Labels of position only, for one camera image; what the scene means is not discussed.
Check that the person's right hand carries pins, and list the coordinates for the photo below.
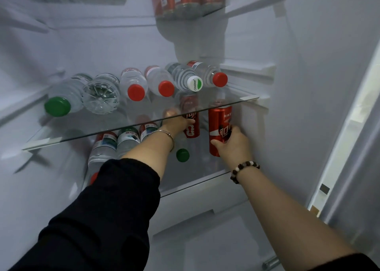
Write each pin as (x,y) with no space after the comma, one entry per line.
(237,149)

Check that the person's left hand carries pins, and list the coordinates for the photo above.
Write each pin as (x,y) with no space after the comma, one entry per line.
(175,124)

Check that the white green cap bottle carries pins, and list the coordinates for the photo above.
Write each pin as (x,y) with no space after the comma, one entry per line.
(184,76)

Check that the white refrigerator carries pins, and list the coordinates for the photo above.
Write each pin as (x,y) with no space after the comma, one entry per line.
(297,101)

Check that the person's left forearm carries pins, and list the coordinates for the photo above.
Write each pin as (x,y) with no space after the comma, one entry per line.
(151,152)

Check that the person's right forearm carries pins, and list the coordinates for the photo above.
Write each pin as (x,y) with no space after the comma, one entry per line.
(291,220)

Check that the person's black left sleeve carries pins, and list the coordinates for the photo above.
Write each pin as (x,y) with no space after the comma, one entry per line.
(98,220)

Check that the person's black sleeve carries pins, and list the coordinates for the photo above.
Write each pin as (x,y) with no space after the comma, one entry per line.
(350,265)
(98,220)

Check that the person's black right sleeve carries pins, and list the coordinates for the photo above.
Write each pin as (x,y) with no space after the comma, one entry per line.
(350,265)

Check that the silver bangle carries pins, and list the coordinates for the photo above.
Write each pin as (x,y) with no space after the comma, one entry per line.
(170,136)

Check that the white crisper drawer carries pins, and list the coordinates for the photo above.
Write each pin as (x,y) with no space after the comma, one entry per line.
(193,208)

